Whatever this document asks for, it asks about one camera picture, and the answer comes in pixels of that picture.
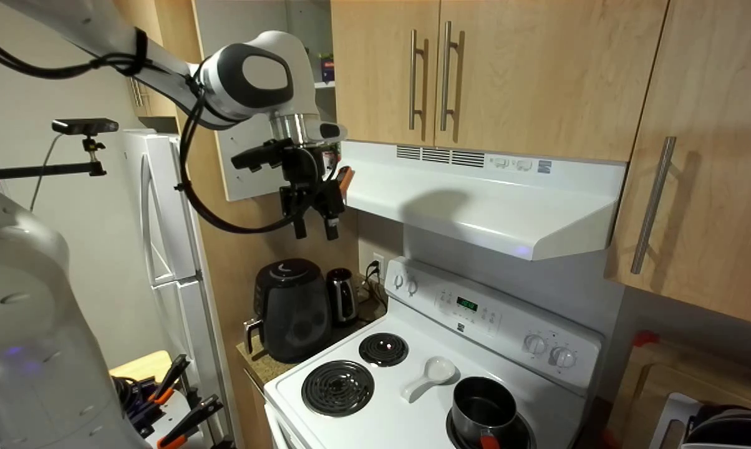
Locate black camera on stand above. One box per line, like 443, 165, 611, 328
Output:
52, 117, 120, 138

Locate black dish rack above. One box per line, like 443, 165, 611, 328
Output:
682, 407, 751, 449

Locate white refrigerator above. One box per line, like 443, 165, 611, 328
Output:
120, 130, 228, 403

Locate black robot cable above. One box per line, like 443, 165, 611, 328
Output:
0, 25, 296, 238

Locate steel handle on large door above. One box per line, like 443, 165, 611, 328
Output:
631, 138, 675, 276

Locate white range hood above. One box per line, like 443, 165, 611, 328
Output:
341, 143, 626, 263

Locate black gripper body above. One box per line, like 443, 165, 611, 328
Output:
279, 145, 341, 215

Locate white cabinet door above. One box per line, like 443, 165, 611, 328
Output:
194, 0, 286, 203

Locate left wooden cabinet door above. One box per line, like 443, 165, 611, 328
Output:
331, 0, 438, 145

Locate black pot red handle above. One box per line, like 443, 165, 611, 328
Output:
451, 378, 516, 449

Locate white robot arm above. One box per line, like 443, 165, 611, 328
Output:
0, 0, 321, 449

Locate steel handle on left door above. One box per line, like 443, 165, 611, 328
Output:
407, 31, 428, 140

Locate orange black clamps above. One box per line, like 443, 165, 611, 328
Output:
109, 353, 231, 449

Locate large right wooden cabinet door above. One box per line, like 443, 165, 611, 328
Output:
606, 0, 751, 323

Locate white spoon rest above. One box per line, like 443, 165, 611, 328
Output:
402, 357, 458, 404

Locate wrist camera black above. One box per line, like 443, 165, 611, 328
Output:
231, 140, 295, 172

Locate black electric kettle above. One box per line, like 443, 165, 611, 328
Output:
327, 268, 356, 326

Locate white electric stove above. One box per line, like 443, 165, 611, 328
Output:
265, 259, 601, 449

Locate wooden cutting board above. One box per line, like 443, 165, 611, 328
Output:
603, 332, 751, 449

